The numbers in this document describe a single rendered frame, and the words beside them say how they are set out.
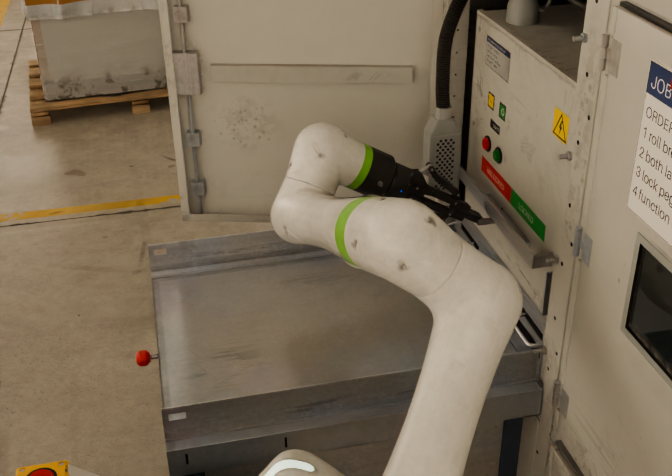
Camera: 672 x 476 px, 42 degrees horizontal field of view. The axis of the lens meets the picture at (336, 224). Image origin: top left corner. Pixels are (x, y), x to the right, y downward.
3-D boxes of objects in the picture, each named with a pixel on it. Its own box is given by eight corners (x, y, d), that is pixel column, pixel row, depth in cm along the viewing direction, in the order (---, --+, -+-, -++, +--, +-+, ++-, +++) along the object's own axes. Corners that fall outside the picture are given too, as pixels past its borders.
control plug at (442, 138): (427, 196, 194) (430, 122, 185) (420, 187, 198) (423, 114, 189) (461, 192, 195) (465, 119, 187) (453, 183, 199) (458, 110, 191)
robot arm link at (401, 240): (433, 307, 124) (478, 234, 125) (366, 259, 119) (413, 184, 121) (378, 286, 140) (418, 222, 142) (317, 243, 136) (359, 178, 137)
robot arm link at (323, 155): (318, 112, 161) (296, 113, 171) (294, 177, 160) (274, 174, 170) (382, 141, 166) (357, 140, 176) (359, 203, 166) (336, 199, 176)
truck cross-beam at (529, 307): (552, 366, 163) (555, 340, 160) (454, 227, 209) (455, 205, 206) (577, 362, 164) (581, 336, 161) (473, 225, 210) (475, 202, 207)
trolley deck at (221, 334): (170, 478, 150) (166, 452, 147) (153, 284, 203) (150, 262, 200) (539, 414, 163) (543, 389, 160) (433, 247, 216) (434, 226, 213)
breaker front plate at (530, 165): (549, 338, 164) (580, 95, 140) (459, 216, 205) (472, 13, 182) (555, 337, 164) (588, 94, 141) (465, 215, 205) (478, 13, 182)
